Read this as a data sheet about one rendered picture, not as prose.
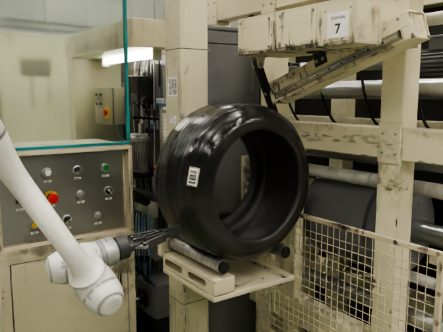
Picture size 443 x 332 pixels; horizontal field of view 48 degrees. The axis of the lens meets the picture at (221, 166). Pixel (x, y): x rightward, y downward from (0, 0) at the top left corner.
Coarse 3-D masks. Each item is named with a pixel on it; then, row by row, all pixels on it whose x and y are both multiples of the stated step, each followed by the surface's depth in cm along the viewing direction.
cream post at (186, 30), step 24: (168, 0) 193; (192, 0) 189; (168, 24) 194; (192, 24) 190; (168, 48) 196; (192, 48) 191; (168, 72) 197; (192, 72) 192; (168, 96) 199; (192, 96) 194; (168, 120) 200; (192, 312) 206
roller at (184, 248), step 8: (176, 240) 190; (176, 248) 188; (184, 248) 183; (192, 248) 180; (192, 256) 178; (200, 256) 174; (208, 256) 171; (208, 264) 170; (216, 264) 166; (224, 264) 165; (224, 272) 166
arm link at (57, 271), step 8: (88, 248) 144; (96, 248) 146; (48, 256) 142; (56, 256) 141; (96, 256) 143; (48, 264) 140; (56, 264) 139; (64, 264) 140; (48, 272) 140; (56, 272) 139; (64, 272) 139; (56, 280) 140; (64, 280) 140
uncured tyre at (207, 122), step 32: (192, 128) 164; (224, 128) 159; (256, 128) 165; (288, 128) 174; (160, 160) 170; (192, 160) 156; (256, 160) 202; (288, 160) 194; (160, 192) 170; (192, 192) 156; (256, 192) 203; (288, 192) 194; (192, 224) 159; (224, 224) 196; (256, 224) 198; (288, 224) 179; (224, 256) 168; (256, 256) 176
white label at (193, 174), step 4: (192, 168) 155; (196, 168) 154; (192, 172) 155; (196, 172) 154; (188, 176) 156; (192, 176) 155; (196, 176) 154; (188, 180) 156; (192, 180) 155; (196, 180) 154; (188, 184) 156; (192, 184) 155; (196, 184) 154
